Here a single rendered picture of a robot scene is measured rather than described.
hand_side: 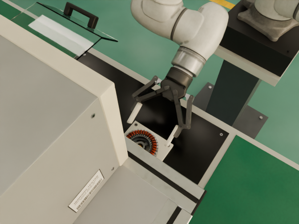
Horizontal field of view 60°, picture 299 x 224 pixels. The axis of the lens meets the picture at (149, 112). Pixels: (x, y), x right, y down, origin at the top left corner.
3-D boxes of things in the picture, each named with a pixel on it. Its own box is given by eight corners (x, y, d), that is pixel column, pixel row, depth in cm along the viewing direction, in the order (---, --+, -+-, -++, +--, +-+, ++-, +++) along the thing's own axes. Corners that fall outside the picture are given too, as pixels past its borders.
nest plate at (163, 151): (135, 122, 86) (135, 120, 85) (173, 146, 82) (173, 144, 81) (106, 156, 80) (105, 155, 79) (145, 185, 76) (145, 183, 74)
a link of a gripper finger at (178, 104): (173, 92, 79) (178, 91, 78) (181, 128, 77) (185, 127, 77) (171, 90, 75) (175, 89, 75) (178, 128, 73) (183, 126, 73)
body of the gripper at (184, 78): (196, 80, 79) (181, 107, 80) (173, 68, 81) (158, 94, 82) (193, 75, 72) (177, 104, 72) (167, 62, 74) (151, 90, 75)
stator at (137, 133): (135, 127, 84) (135, 121, 81) (164, 145, 81) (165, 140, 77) (114, 154, 79) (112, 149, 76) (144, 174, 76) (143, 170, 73)
